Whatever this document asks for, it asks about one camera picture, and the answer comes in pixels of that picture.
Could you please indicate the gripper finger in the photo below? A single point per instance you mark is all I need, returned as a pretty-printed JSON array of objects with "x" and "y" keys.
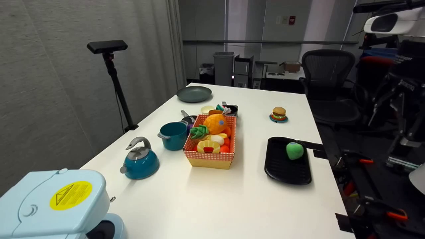
[
  {"x": 385, "y": 99},
  {"x": 413, "y": 119}
]

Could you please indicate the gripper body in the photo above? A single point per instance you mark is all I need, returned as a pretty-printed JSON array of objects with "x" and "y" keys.
[{"x": 410, "y": 66}]

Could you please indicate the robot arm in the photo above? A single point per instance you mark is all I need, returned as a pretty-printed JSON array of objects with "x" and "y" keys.
[{"x": 408, "y": 23}]

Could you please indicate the green plush fruit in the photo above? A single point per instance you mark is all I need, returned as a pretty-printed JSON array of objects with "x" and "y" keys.
[{"x": 295, "y": 151}]

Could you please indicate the black tray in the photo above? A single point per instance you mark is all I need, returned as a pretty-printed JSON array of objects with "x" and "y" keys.
[{"x": 285, "y": 169}]

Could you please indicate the orange toy fruit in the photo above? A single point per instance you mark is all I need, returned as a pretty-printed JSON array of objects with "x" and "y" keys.
[
  {"x": 224, "y": 149},
  {"x": 227, "y": 131}
]

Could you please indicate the red checked paper basket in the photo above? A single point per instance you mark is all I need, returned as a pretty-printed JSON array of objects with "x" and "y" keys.
[{"x": 209, "y": 161}]

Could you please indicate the black office chair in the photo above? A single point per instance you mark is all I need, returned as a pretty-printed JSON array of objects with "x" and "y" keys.
[{"x": 327, "y": 79}]

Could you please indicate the orange clamp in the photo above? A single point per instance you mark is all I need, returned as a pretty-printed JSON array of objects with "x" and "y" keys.
[
  {"x": 396, "y": 215},
  {"x": 366, "y": 161}
]

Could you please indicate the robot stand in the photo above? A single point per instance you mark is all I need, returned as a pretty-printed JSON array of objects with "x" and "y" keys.
[{"x": 372, "y": 199}]

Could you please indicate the cardboard box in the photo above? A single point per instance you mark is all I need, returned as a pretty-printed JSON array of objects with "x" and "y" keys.
[{"x": 292, "y": 66}]

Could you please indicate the white desk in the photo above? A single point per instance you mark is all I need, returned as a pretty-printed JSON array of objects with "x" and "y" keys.
[{"x": 282, "y": 75}]

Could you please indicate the toy burger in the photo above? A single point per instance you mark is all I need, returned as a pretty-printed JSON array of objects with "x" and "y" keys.
[{"x": 279, "y": 114}]

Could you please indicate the red fire alarm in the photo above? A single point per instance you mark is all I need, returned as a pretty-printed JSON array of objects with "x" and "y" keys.
[{"x": 292, "y": 20}]

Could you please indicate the grey cabinet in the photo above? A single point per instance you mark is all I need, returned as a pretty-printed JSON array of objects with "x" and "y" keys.
[{"x": 243, "y": 71}]

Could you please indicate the small black toy bowl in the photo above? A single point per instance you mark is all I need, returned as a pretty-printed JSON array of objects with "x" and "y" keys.
[{"x": 231, "y": 109}]

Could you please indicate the grey trash bin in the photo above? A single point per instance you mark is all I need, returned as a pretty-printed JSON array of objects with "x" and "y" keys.
[{"x": 223, "y": 68}]

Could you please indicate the orange plush pineapple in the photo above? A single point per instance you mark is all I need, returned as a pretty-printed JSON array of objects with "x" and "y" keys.
[{"x": 215, "y": 123}]

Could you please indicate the white toy food piece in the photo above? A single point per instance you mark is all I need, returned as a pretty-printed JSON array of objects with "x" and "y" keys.
[{"x": 217, "y": 138}]

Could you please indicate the small cream bowl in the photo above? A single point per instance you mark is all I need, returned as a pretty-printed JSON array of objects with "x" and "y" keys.
[{"x": 207, "y": 109}]

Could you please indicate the black trash bin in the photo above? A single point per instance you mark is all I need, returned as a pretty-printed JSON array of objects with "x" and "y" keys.
[{"x": 206, "y": 73}]

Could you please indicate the yellow toy pineapple slice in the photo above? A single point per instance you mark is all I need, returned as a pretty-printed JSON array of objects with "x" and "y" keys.
[{"x": 208, "y": 146}]

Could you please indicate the grey plate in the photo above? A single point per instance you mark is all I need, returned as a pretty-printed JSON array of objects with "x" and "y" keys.
[{"x": 194, "y": 94}]

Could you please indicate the small black toy pan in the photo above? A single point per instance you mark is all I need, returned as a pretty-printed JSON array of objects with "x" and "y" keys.
[{"x": 188, "y": 119}]

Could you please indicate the teal toy pot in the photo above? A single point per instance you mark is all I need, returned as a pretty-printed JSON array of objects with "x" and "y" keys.
[{"x": 173, "y": 136}]

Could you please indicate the teal toy kettle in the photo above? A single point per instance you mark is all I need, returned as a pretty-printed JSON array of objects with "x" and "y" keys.
[{"x": 141, "y": 162}]

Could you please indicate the light blue toy appliance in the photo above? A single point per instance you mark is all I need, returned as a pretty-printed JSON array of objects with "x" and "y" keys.
[{"x": 49, "y": 205}]

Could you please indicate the wall switch plate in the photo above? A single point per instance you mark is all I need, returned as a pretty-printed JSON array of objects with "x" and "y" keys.
[{"x": 284, "y": 20}]

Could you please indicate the wall rail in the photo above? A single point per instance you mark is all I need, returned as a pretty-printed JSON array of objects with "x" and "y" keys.
[{"x": 265, "y": 42}]

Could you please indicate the camera on mount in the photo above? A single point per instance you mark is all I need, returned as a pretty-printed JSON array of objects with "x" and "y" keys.
[{"x": 114, "y": 79}]

